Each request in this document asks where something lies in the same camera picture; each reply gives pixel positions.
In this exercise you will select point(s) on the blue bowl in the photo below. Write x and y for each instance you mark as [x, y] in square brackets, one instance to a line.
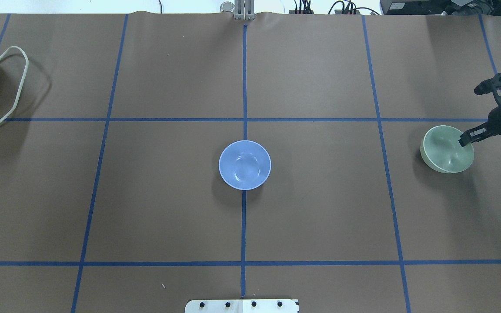
[245, 165]

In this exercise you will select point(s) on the metal camera pole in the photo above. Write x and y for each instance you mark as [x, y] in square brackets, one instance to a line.
[241, 9]

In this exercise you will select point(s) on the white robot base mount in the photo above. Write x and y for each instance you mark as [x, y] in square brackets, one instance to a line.
[243, 306]

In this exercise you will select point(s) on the black electronics box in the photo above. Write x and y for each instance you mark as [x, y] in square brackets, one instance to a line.
[441, 7]

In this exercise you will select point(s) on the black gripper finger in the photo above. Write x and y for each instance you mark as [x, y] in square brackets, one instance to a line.
[474, 135]

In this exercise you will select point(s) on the green bowl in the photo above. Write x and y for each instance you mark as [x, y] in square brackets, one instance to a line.
[441, 150]

